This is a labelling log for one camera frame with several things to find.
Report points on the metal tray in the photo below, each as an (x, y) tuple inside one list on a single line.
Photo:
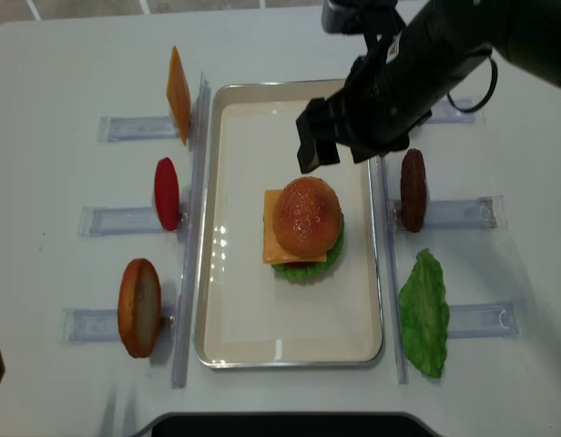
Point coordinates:
[(248, 315)]

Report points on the toy bun top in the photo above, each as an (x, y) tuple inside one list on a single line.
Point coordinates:
[(307, 217)]

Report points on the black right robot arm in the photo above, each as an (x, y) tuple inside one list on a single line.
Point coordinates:
[(450, 39)]

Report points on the brown toy meat patty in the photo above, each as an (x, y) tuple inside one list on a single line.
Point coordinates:
[(413, 190)]

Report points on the stacked lettuce leaf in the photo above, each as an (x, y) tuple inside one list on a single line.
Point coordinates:
[(312, 270)]

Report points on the orange toy cheese slice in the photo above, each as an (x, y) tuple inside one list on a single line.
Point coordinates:
[(177, 93)]

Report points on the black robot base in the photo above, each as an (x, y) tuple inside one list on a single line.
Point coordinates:
[(290, 424)]

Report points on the red toy tomato slice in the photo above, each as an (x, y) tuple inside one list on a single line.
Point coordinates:
[(166, 194)]

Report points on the stacked cheese slice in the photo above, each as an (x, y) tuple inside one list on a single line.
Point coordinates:
[(273, 252)]

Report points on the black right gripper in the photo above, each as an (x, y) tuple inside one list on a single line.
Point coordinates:
[(372, 114)]

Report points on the clear left acrylic rack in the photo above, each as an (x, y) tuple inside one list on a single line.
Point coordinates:
[(86, 325)]

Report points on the clear right acrylic rack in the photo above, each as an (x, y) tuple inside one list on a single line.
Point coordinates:
[(465, 228)]

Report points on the green toy lettuce leaf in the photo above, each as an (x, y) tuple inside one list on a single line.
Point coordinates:
[(424, 316)]

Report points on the clear acrylic rack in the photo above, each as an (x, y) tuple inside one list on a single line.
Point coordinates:
[(465, 228), (86, 325)]

